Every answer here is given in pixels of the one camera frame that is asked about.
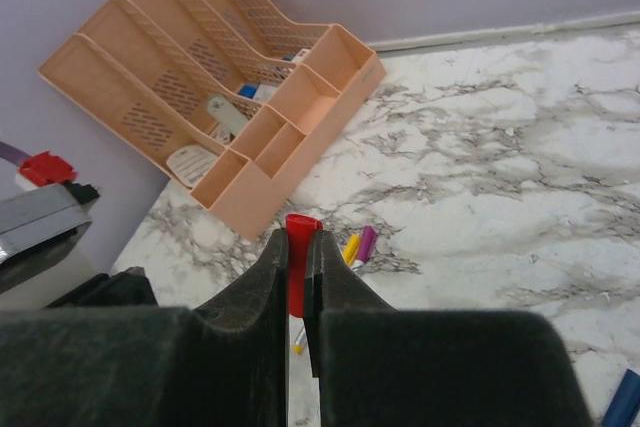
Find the red pen cap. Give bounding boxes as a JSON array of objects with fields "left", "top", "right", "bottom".
[{"left": 285, "top": 213, "right": 323, "bottom": 318}]

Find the purple pen cap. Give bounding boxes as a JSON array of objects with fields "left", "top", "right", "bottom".
[{"left": 352, "top": 226, "right": 377, "bottom": 267}]

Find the blue pen cap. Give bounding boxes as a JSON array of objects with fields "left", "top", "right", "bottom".
[{"left": 600, "top": 369, "right": 640, "bottom": 427}]

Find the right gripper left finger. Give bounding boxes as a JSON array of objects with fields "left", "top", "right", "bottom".
[{"left": 1, "top": 230, "right": 288, "bottom": 426}]

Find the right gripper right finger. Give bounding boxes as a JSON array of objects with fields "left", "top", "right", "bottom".
[{"left": 304, "top": 230, "right": 592, "bottom": 426}]

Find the yellow pen cap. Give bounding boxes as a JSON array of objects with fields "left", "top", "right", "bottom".
[{"left": 342, "top": 234, "right": 360, "bottom": 267}]

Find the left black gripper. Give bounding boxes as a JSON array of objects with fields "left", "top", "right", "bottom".
[{"left": 45, "top": 267, "right": 158, "bottom": 309}]

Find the orange mesh file organizer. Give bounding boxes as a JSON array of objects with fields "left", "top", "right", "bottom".
[{"left": 39, "top": 0, "right": 385, "bottom": 240}]

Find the white pen yellow end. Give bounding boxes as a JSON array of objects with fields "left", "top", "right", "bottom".
[{"left": 292, "top": 326, "right": 307, "bottom": 355}]

